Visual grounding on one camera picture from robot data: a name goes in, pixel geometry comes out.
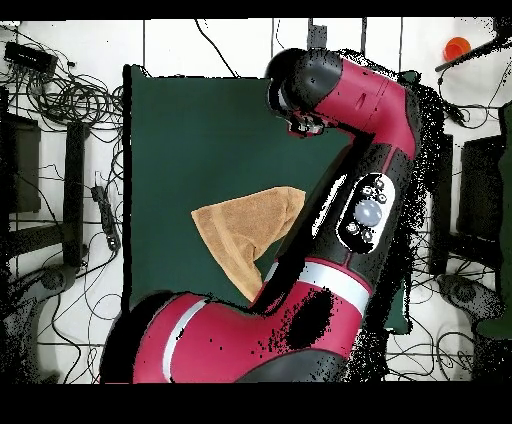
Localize tan terry towel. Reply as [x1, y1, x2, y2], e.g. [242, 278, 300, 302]
[190, 186, 308, 303]

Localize dark flat panel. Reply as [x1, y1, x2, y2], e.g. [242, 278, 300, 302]
[0, 113, 42, 215]
[457, 135, 505, 241]

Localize dark green table cloth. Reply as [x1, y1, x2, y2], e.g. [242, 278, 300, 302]
[122, 63, 421, 338]

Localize black power adapter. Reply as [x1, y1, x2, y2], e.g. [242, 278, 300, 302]
[443, 101, 467, 127]

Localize black stand bar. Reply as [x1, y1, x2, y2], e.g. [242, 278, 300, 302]
[62, 121, 90, 268]
[429, 133, 454, 275]

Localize orange cup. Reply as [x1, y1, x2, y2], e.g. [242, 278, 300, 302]
[442, 36, 472, 63]

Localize black rod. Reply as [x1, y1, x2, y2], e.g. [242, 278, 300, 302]
[434, 35, 512, 73]

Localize hanging green cloth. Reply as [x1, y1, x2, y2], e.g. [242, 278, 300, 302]
[475, 105, 512, 341]

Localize black power strip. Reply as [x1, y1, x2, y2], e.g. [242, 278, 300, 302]
[90, 185, 122, 252]

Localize black electronics box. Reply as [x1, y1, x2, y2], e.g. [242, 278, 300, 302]
[3, 41, 59, 75]

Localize grey square floor frame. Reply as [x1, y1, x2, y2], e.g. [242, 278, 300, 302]
[306, 17, 367, 55]

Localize tangled black cable bundle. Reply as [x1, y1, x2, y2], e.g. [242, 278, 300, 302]
[23, 71, 125, 133]

